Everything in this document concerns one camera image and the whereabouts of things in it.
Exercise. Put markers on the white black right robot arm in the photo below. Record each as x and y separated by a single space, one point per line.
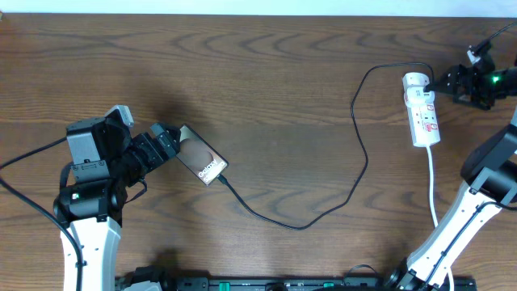
489 176

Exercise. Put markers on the white power strip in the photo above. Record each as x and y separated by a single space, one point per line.
423 121

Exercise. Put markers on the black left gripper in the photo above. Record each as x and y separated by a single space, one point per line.
154 158

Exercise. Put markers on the white usb charger plug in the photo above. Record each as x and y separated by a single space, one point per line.
414 84

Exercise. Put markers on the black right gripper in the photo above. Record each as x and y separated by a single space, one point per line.
473 73

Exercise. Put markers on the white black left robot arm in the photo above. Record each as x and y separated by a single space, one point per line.
106 161

